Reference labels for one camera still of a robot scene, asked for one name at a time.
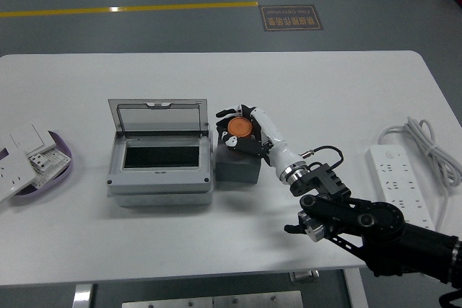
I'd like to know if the metal base plate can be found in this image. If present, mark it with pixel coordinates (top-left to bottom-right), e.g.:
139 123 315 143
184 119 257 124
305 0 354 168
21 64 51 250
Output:
121 290 304 308

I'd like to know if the white wall switch plate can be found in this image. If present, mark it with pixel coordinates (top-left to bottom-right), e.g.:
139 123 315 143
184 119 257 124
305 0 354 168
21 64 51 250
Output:
0 123 58 157

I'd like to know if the grey box with clear lid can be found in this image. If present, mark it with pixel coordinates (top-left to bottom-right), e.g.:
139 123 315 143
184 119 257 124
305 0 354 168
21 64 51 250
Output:
106 97 214 208

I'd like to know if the white switch module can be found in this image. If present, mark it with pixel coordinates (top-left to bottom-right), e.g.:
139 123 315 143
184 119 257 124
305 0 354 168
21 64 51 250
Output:
27 148 71 188

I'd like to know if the metal table bracket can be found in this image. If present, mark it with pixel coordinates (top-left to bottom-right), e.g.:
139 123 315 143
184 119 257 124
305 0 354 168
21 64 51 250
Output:
290 270 321 283

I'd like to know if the white table leg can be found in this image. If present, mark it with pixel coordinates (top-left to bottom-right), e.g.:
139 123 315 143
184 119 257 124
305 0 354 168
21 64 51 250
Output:
342 268 369 308
71 283 94 308

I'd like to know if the orange cylinder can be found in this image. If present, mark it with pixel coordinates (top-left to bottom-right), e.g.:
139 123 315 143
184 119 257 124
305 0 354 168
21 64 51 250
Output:
227 117 253 139

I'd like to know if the dark floor sign orange text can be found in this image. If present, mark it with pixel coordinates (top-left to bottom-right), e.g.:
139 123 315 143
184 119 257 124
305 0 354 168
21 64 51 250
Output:
258 4 324 32

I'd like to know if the yellow floor tape line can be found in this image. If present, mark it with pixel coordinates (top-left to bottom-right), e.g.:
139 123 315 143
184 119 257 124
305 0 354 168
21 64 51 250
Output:
0 0 259 19

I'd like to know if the purple plastic tray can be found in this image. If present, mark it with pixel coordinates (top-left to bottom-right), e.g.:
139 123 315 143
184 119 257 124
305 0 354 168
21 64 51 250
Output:
12 130 74 201

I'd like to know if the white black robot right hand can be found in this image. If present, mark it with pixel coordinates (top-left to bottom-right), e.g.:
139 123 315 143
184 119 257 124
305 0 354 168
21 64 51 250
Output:
215 104 306 179

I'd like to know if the white power cord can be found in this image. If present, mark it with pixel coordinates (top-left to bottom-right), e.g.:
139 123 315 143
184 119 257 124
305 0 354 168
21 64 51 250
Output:
378 116 462 229

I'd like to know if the grey cube with round hole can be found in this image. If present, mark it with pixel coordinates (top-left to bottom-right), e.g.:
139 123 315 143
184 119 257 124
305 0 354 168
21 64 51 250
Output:
215 138 261 185

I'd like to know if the white wall socket plate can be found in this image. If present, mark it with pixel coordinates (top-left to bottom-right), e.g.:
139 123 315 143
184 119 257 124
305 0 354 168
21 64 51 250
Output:
0 148 37 203

